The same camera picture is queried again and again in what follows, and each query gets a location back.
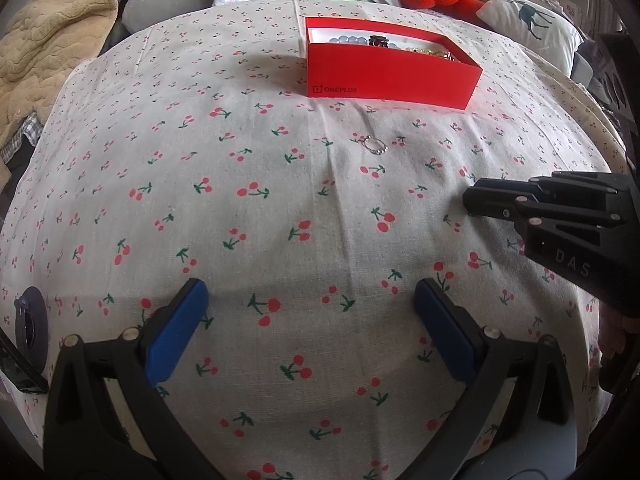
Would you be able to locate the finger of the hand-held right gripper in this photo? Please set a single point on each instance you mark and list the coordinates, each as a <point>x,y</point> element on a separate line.
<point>575,182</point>
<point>492,207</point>

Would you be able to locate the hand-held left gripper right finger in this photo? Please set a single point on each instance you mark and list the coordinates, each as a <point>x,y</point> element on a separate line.
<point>447,332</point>

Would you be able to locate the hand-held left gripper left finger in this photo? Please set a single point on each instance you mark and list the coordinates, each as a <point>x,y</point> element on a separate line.
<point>177,332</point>

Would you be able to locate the red cardboard box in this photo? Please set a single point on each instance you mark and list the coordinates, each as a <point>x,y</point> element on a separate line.
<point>390,80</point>

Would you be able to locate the gold jewelry piece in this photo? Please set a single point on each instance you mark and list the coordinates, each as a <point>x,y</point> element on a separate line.
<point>435,54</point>

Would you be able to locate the person's right hand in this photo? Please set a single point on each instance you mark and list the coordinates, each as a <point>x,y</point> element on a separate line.
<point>614,335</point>

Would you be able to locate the dark furniture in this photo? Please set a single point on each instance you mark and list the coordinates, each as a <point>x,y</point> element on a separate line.
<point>612,85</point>

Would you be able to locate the dark round disc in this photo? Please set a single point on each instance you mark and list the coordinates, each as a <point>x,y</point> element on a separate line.
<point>32,320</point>

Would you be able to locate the black flat device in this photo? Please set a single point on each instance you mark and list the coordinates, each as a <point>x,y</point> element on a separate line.
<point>20,367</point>

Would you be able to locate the deer print pillow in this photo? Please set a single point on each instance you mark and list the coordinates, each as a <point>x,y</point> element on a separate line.
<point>530,25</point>

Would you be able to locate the cherry print bed sheet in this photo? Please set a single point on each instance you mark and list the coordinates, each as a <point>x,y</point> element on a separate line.
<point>250,160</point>

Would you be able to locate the plaid cloth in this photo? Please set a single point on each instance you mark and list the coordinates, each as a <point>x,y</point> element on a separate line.
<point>22,132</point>

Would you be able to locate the beige fleece blanket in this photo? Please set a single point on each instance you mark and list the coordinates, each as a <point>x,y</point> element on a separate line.
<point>55,25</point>

